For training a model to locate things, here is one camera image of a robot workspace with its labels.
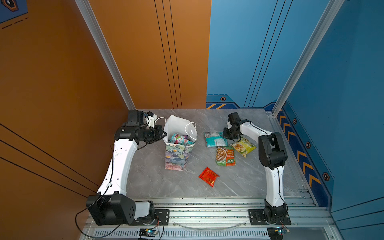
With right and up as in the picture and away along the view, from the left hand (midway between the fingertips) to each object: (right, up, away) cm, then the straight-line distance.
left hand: (166, 132), depth 76 cm
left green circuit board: (-8, -48, -5) cm, 49 cm away
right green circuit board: (+55, -46, -6) cm, 72 cm away
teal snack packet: (+28, -6, +23) cm, 37 cm away
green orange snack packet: (+33, -16, +18) cm, 41 cm away
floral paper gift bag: (+5, -13, +1) cm, 14 cm away
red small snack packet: (+22, -26, +9) cm, 35 cm away
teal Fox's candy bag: (+4, -4, +9) cm, 10 cm away
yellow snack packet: (+46, -10, +20) cm, 52 cm away
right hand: (+34, -4, +28) cm, 45 cm away
